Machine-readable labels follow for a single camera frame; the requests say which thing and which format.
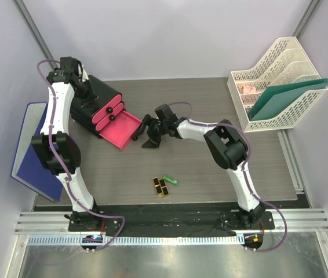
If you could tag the aluminium rail frame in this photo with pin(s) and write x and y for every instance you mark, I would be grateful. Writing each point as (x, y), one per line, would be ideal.
(292, 220)

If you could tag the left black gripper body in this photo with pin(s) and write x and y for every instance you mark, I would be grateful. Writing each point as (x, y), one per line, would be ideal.
(85, 91)

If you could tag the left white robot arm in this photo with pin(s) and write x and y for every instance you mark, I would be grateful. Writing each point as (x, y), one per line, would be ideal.
(54, 147)

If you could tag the blue binder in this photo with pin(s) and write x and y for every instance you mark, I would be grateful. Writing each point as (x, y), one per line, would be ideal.
(27, 168)

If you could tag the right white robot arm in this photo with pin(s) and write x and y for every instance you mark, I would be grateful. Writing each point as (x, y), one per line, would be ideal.
(227, 144)

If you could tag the pink paper note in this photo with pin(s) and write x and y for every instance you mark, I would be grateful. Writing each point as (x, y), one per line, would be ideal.
(247, 89)

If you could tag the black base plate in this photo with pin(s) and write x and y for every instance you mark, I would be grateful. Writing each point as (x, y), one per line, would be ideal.
(177, 220)

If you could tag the slotted cable duct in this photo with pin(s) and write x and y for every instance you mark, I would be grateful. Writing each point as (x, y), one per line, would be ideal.
(95, 240)

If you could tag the green lipstick tube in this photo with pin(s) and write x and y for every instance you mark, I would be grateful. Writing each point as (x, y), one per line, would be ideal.
(170, 180)

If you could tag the white mesh file rack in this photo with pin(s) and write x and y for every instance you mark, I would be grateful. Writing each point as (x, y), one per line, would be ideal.
(285, 62)

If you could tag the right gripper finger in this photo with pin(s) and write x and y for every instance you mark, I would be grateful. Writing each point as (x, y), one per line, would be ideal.
(150, 143)
(142, 127)

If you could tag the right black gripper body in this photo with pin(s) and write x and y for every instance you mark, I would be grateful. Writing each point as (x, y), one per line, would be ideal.
(156, 130)

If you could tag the pink drawer front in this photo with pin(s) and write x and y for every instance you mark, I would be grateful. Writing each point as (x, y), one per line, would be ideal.
(119, 131)

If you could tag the black drawer organizer cabinet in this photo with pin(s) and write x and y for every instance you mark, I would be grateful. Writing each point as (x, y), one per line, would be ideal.
(82, 110)

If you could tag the green folder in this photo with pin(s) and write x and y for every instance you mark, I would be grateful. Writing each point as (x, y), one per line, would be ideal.
(275, 99)

